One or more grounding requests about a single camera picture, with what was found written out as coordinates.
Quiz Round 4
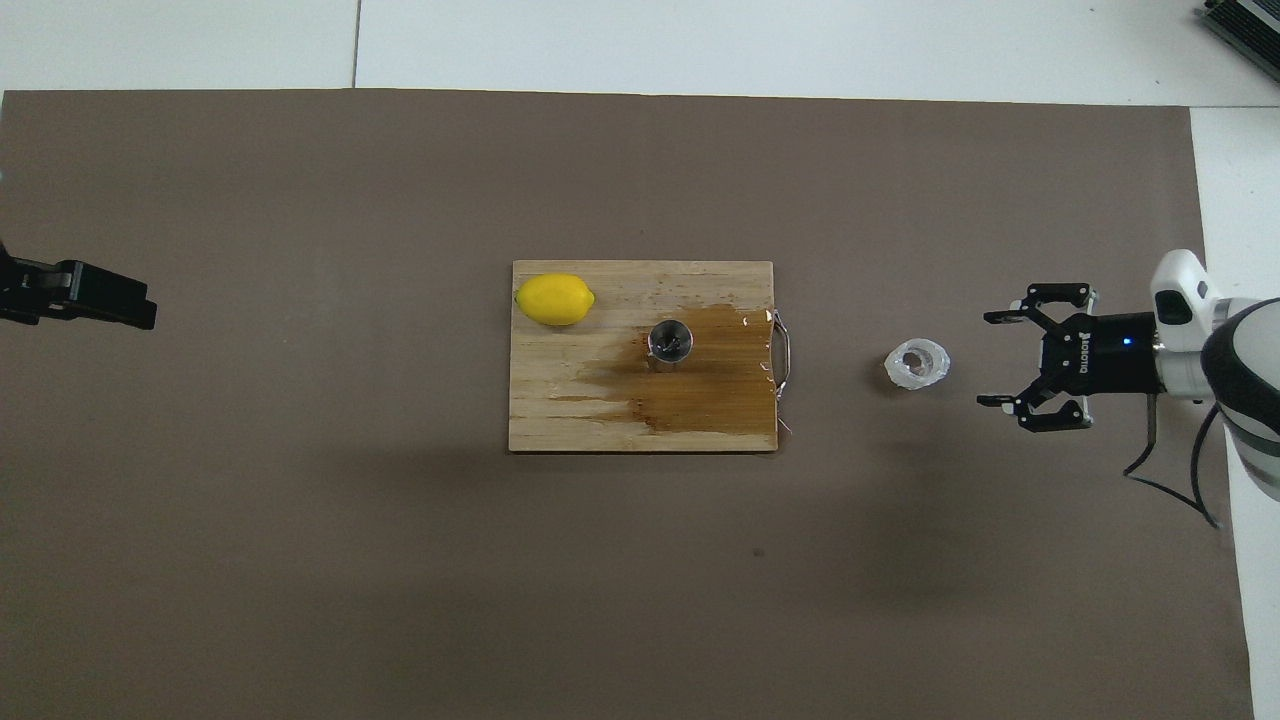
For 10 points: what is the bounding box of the grey ribbed device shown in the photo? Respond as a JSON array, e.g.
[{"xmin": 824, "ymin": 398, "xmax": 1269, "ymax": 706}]
[{"xmin": 1200, "ymin": 0, "xmax": 1280, "ymax": 56}]

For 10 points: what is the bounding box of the steel jigger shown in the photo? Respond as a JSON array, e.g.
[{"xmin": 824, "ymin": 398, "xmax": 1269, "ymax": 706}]
[{"xmin": 647, "ymin": 319, "xmax": 695, "ymax": 376}]

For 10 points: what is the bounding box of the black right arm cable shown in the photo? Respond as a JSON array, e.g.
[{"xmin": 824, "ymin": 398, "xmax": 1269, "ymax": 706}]
[{"xmin": 1122, "ymin": 392, "xmax": 1226, "ymax": 529}]

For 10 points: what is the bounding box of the brown table mat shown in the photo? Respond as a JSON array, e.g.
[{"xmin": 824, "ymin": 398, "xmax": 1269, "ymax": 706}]
[{"xmin": 0, "ymin": 88, "xmax": 1256, "ymax": 720}]

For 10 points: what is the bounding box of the yellow lemon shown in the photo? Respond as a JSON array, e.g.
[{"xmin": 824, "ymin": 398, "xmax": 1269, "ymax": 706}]
[{"xmin": 514, "ymin": 273, "xmax": 597, "ymax": 328}]

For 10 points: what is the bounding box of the metal board handle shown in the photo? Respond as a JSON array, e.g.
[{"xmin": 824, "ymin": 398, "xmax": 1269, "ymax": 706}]
[{"xmin": 765, "ymin": 308, "xmax": 794, "ymax": 403}]

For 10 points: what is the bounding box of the clear faceted glass cup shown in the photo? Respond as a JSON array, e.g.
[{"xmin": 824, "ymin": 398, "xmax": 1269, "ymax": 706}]
[{"xmin": 884, "ymin": 338, "xmax": 951, "ymax": 392}]

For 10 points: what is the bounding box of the wooden cutting board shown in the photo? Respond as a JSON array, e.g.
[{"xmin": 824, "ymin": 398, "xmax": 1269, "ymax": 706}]
[{"xmin": 508, "ymin": 260, "xmax": 779, "ymax": 454}]

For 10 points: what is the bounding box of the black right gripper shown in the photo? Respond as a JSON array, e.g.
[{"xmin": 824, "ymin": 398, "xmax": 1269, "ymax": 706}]
[{"xmin": 977, "ymin": 284, "xmax": 1161, "ymax": 433}]

